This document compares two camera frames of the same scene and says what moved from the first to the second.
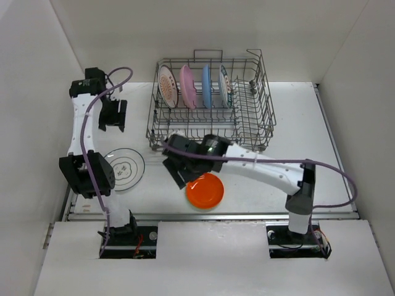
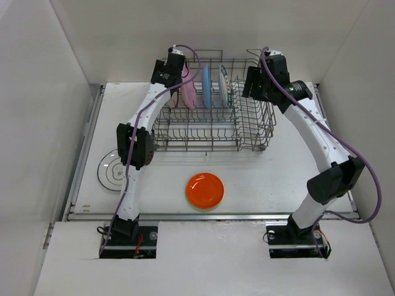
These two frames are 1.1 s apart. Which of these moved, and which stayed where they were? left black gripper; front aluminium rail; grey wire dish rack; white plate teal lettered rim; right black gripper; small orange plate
Moved: left black gripper; right black gripper
Stayed: white plate teal lettered rim; grey wire dish rack; small orange plate; front aluminium rail
